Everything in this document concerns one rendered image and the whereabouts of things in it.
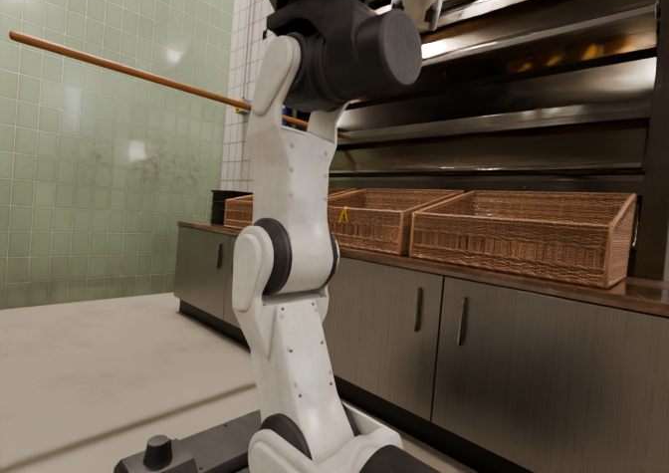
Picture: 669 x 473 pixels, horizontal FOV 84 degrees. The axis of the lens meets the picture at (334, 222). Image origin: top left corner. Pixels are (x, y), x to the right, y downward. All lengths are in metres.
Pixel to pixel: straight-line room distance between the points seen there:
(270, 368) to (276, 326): 0.08
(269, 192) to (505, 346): 0.75
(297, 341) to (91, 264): 2.33
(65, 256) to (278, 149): 2.32
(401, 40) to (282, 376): 0.59
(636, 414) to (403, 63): 0.89
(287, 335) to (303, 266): 0.13
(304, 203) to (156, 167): 2.37
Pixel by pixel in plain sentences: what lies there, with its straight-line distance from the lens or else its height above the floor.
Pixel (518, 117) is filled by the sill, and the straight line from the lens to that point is 1.73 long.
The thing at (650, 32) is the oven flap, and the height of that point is 1.37.
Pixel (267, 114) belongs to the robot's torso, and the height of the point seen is 0.88.
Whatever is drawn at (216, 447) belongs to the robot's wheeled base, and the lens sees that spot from 0.95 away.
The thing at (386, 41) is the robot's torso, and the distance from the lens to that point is 0.60.
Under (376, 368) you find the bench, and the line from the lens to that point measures 1.37.
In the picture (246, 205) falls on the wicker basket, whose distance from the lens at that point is 1.98.
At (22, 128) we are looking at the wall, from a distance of 2.84.
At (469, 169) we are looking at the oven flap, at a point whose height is 0.94.
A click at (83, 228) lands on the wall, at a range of 2.88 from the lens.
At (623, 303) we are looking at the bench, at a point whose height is 0.56.
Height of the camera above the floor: 0.71
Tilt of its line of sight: 1 degrees down
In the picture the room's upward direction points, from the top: 5 degrees clockwise
